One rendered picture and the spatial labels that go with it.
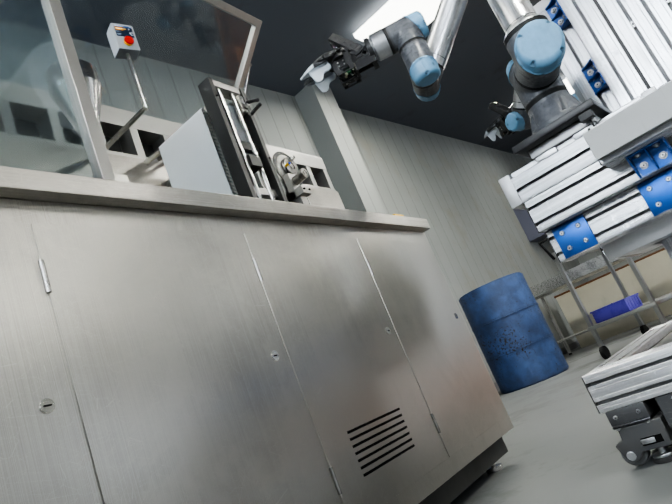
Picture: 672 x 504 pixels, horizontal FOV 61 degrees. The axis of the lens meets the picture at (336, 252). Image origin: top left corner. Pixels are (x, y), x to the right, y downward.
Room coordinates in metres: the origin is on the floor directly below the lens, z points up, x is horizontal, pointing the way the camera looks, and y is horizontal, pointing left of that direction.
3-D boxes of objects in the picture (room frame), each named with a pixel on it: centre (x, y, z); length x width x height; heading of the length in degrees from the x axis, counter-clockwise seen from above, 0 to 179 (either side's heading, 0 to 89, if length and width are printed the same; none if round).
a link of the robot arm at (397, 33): (1.37, -0.40, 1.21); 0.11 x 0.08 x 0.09; 80
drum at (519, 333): (5.21, -1.16, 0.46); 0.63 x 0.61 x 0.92; 55
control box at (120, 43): (1.52, 0.36, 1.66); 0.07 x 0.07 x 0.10; 44
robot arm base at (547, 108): (1.46, -0.68, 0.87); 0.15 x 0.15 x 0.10
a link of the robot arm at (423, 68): (1.39, -0.40, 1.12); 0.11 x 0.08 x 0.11; 170
